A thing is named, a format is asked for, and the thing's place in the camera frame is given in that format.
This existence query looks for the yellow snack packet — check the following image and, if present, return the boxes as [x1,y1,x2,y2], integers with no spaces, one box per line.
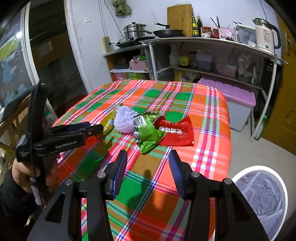
[100,104,122,136]

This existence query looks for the pink basket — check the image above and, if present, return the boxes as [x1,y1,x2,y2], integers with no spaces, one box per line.
[129,60,148,71]

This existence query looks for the white kitchen shelf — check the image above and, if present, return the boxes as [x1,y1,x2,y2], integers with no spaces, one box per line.
[104,37,280,138]

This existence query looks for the red snack packet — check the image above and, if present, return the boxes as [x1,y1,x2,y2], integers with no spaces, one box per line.
[154,116,195,147]

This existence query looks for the white foam fruit net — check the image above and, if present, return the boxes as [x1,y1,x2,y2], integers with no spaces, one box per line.
[113,105,138,134]

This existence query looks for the pink utensil box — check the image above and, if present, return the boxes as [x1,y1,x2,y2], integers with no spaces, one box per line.
[218,28,236,41]

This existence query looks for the green oil bottle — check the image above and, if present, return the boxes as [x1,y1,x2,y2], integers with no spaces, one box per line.
[192,16,199,37]

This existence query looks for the dark sauce bottle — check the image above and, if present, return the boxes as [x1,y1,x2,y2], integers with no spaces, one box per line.
[197,16,203,37]

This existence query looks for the white electric kettle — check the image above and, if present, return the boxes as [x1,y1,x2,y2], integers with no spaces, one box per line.
[252,18,281,54]

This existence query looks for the wooden cutting board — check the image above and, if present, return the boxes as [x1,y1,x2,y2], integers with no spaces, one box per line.
[167,4,193,37]

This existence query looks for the wooden door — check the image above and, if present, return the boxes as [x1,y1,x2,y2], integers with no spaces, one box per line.
[263,16,296,154]

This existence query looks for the person left hand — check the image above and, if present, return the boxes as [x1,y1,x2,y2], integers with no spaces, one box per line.
[11,158,58,193]

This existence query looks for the green hanging cloth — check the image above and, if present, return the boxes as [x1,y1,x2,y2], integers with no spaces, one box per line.
[112,0,132,16]

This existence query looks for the steel steamer pot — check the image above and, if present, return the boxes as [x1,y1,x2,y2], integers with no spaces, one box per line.
[123,22,152,40]

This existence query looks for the plaid tablecloth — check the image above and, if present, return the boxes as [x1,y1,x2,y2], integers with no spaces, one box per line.
[52,79,232,241]

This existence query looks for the purple lid storage box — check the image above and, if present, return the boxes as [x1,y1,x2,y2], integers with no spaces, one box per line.
[198,78,256,132]

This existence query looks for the green snack packet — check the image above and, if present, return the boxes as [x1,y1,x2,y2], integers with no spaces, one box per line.
[133,111,165,154]

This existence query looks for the white trash bin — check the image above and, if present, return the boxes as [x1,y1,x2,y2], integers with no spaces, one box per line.
[232,166,288,240]

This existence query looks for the black frying pan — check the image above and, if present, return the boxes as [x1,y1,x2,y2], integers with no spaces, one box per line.
[153,23,185,38]

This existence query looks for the green bottle on floor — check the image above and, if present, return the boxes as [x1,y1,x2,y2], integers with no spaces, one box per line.
[254,115,267,141]

